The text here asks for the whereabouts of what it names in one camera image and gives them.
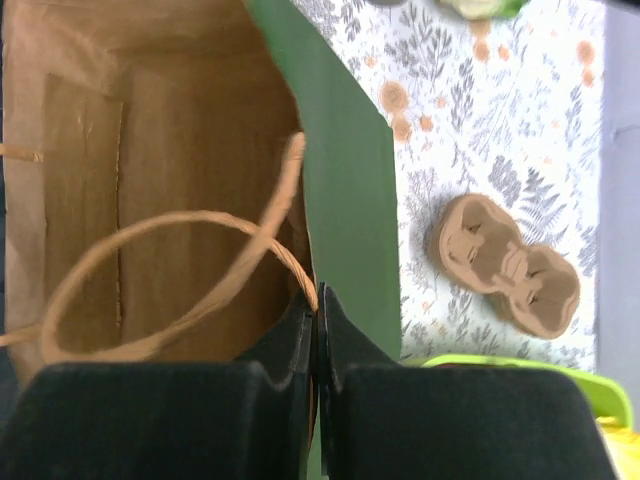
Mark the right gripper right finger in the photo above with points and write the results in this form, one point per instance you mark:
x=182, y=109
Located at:
x=382, y=420

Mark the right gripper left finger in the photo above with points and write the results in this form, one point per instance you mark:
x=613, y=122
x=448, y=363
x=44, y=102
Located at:
x=245, y=419

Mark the brown green paper bag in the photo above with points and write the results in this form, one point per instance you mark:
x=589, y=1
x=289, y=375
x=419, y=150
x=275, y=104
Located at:
x=164, y=160

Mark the green plastic basket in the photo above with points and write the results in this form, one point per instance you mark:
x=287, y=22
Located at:
x=606, y=397

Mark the small bok choy toy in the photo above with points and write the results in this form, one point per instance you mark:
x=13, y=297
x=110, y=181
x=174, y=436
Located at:
x=485, y=9

